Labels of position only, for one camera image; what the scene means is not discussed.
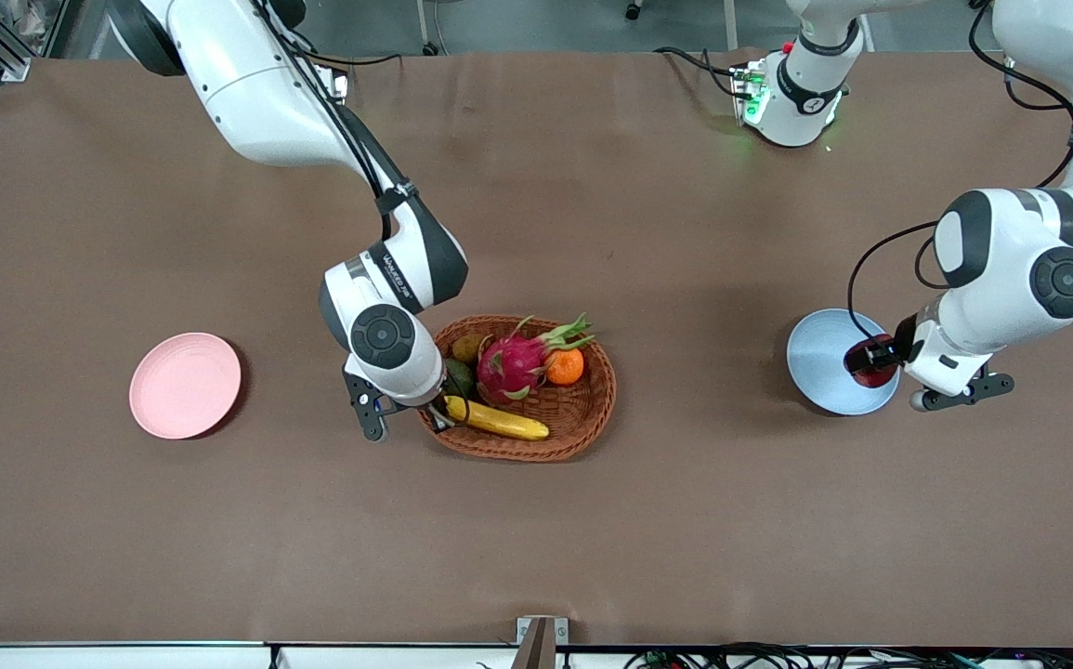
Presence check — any dark red apple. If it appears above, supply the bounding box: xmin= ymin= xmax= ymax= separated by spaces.
xmin=844 ymin=334 xmax=900 ymax=389

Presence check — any yellow banana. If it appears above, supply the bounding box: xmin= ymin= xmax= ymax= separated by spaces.
xmin=443 ymin=396 xmax=551 ymax=441

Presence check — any green avocado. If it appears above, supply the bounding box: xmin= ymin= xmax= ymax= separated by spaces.
xmin=443 ymin=358 xmax=478 ymax=400

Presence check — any light blue round plate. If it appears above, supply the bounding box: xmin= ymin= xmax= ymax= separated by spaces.
xmin=785 ymin=308 xmax=909 ymax=417

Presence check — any pink dragon fruit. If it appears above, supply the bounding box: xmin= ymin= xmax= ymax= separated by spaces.
xmin=476 ymin=313 xmax=595 ymax=407

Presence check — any orange tangerine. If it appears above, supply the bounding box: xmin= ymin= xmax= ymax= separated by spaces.
xmin=545 ymin=348 xmax=585 ymax=387

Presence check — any brown wicker basket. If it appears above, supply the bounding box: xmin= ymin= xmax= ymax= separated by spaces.
xmin=417 ymin=314 xmax=618 ymax=464

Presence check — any brown table cover sheet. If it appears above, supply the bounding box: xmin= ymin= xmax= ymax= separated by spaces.
xmin=0 ymin=48 xmax=1073 ymax=649

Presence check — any pink round plate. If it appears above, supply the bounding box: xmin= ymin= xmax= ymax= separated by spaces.
xmin=129 ymin=333 xmax=242 ymax=439

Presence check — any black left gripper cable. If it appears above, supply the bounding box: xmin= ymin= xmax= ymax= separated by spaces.
xmin=847 ymin=0 xmax=1073 ymax=345

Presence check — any grey metal table bracket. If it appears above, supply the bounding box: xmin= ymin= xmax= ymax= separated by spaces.
xmin=516 ymin=616 xmax=569 ymax=669

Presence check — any tangled black cable bundle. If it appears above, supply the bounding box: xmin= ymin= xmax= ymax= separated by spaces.
xmin=624 ymin=643 xmax=1073 ymax=669

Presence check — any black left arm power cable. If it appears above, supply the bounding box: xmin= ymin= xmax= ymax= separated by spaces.
xmin=652 ymin=45 xmax=751 ymax=101

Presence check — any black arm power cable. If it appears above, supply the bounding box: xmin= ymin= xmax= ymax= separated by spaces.
xmin=299 ymin=37 xmax=403 ymax=70
xmin=652 ymin=45 xmax=751 ymax=101

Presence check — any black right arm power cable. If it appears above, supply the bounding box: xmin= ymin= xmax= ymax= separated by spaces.
xmin=299 ymin=37 xmax=403 ymax=70

